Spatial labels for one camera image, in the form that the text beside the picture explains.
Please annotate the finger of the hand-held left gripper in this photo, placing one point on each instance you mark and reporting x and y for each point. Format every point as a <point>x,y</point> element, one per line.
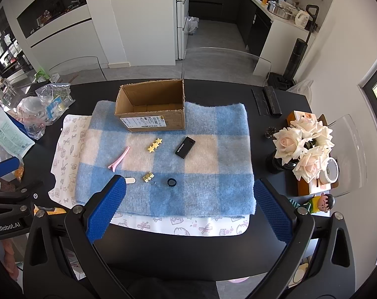
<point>26,191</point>
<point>4,165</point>

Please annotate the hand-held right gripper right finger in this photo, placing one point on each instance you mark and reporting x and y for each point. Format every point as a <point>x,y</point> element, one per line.
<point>274,213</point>

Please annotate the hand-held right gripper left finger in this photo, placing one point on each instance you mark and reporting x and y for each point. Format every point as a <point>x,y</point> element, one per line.
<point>106,211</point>

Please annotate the gold star hair clip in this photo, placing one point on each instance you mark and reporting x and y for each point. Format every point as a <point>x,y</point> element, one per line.
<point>154,145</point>

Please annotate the brown cardboard box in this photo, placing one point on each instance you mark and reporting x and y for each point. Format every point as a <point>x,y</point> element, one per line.
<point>151,121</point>

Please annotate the black rectangular lighter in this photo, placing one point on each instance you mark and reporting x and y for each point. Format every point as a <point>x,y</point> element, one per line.
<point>185,147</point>

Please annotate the orange plastic item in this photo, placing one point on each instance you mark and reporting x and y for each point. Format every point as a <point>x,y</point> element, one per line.
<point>40,213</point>

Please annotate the green white packet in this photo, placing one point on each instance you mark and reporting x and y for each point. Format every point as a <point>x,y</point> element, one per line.
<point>7,134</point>

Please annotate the small white stick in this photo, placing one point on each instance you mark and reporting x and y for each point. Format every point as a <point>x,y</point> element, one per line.
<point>135,180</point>

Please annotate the black vase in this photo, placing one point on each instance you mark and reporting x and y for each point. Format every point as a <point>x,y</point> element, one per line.
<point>274,163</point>

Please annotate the cartoon child figurine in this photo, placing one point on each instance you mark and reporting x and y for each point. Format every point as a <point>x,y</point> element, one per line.
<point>324,202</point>

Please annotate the pink hair clip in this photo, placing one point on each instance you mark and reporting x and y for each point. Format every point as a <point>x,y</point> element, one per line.
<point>120,160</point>

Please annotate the small gold cube clip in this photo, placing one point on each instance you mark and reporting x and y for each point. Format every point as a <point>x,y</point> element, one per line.
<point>147,177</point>

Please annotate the white printed table mat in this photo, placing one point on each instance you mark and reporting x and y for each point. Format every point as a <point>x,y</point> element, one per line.
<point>67,149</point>

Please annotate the white tape roll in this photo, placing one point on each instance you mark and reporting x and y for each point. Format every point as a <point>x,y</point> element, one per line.
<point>321,178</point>

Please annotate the crumpled clear plastic bag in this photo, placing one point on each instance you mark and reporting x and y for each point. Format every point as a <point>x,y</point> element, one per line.
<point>31,112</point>

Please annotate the white rose bouquet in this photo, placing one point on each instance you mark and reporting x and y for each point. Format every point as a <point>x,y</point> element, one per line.
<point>288,143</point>

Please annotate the blue white checkered blanket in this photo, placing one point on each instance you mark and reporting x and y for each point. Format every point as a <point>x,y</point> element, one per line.
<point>207,174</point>

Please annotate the clear plastic bag with items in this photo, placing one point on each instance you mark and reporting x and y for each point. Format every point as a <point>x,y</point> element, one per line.
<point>54,102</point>

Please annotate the dark crystal knob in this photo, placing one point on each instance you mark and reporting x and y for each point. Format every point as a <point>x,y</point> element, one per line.
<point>270,132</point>

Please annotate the orange cardboard box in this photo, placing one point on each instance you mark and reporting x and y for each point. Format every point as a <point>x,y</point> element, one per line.
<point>296,116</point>

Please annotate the black ridged block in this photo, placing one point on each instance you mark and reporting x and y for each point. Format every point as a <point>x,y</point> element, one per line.
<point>271,99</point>

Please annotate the black upright vacuum cleaner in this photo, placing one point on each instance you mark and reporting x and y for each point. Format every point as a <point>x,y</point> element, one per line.
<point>296,56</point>

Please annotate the white electric kettle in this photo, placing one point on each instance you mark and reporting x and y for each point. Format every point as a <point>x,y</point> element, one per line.
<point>302,20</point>

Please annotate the steel cooking pot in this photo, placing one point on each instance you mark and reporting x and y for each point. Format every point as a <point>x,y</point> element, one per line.
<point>280,10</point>

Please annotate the white refrigerator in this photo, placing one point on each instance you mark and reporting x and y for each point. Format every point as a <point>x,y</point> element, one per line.
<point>181,21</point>

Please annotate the small trash bin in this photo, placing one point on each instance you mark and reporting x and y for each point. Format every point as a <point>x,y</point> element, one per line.
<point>192,25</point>

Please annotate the dark kitchen counter cabinet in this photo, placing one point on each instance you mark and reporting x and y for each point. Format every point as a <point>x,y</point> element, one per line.
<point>207,3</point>

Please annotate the dark wall niche shelf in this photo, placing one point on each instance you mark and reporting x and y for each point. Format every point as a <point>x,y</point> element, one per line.
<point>51,9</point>

